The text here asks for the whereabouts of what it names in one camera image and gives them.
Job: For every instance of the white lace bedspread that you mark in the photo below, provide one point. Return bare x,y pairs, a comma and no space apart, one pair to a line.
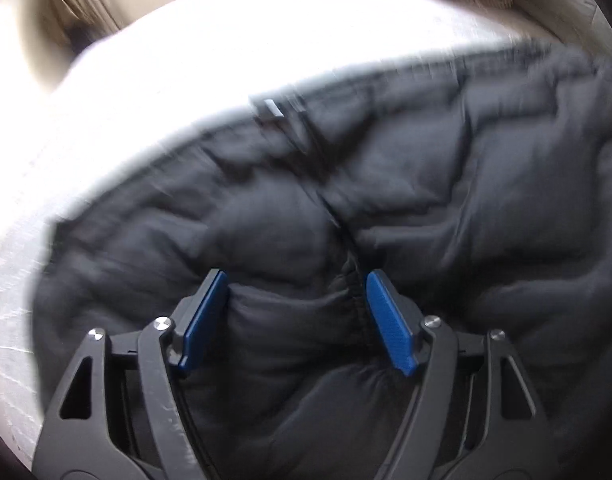
70,125

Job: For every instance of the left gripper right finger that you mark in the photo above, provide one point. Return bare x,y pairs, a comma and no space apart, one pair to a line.
474,412

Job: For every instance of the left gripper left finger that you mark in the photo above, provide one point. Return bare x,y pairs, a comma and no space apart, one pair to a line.
88,432

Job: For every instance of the black quilted puffer jacket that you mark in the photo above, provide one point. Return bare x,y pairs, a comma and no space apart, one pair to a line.
481,185

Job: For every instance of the grey quilted headboard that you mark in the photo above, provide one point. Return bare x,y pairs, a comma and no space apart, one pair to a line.
579,22

